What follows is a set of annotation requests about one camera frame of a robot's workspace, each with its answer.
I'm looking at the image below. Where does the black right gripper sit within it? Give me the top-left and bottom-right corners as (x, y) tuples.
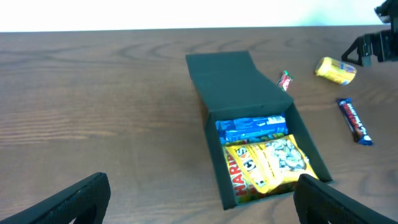
(341, 0), (397, 67)

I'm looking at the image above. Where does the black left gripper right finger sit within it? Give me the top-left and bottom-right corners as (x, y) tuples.
(294, 174), (397, 224)

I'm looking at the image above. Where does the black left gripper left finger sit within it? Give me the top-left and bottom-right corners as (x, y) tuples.
(1, 172), (111, 224)

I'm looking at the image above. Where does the yellow Mentos gum bottle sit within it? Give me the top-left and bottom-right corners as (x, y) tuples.
(315, 57), (357, 85)

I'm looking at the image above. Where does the yellow Hacks candy bag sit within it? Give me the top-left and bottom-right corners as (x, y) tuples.
(224, 134), (318, 194)

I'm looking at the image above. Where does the purple Dairy Milk bar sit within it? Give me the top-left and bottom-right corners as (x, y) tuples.
(337, 98), (373, 146)

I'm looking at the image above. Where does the red green chocolate bar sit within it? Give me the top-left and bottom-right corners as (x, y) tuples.
(277, 70), (294, 91)

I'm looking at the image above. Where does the blue Oreo cookie pack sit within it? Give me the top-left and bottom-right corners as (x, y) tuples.
(215, 114), (289, 144)

